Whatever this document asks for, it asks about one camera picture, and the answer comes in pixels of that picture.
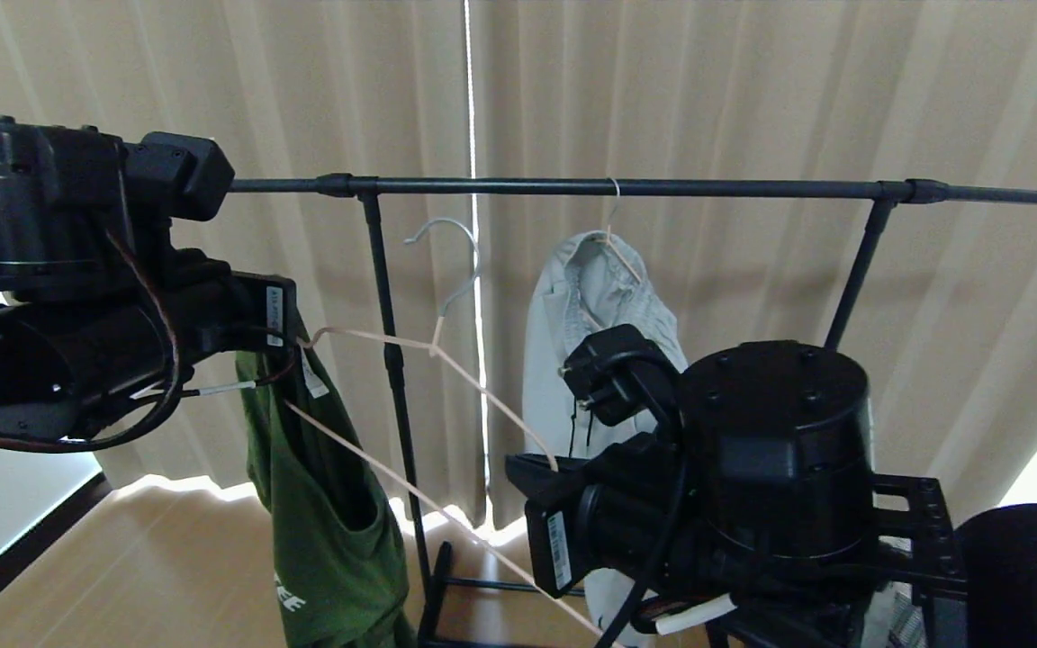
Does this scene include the pale grey shorts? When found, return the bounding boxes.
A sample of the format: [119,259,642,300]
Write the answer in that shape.
[521,231,690,648]

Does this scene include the black clothes rack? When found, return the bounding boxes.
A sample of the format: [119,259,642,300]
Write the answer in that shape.
[230,174,1037,648]

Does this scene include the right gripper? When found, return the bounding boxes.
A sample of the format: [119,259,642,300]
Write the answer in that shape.
[505,432,695,602]

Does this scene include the green garment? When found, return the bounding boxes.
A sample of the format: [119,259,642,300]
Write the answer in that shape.
[235,346,418,648]

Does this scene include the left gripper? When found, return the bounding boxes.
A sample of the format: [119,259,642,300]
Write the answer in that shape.
[0,273,296,442]

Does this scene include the white laundry basket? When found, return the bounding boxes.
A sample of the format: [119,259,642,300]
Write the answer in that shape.
[861,583,929,648]

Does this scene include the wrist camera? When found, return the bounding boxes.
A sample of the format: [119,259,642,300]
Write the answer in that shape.
[559,324,683,433]
[122,132,236,271]

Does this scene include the pink clothes hanger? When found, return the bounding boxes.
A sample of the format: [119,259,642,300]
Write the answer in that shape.
[602,178,645,285]
[283,218,614,642]

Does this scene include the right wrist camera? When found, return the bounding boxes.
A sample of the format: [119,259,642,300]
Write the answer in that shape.
[559,324,683,433]

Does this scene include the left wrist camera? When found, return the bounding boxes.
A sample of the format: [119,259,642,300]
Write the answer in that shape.
[122,132,236,271]

